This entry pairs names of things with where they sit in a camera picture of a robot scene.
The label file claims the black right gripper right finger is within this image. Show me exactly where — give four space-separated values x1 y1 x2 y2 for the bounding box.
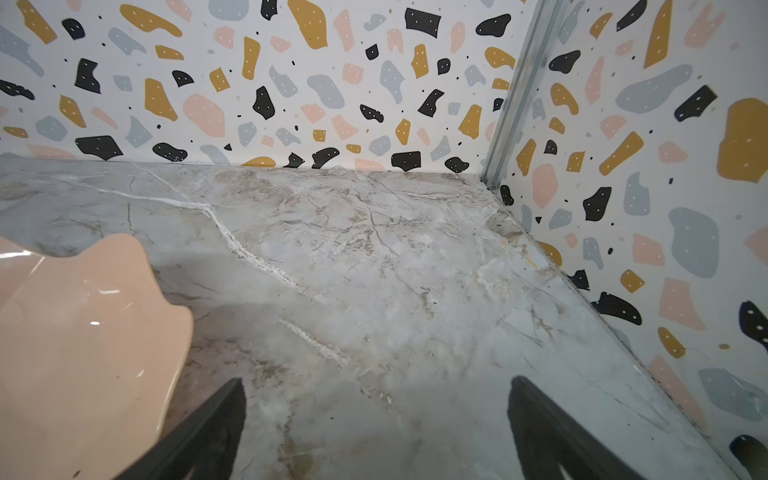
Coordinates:
507 376 641 479

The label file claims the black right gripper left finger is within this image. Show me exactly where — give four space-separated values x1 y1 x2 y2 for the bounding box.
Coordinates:
118 378 247 479

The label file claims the pink wavy fruit bowl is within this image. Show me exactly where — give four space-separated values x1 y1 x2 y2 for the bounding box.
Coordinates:
1 234 193 479

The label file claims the aluminium corner post right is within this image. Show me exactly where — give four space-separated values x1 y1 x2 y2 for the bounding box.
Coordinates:
480 0 570 192

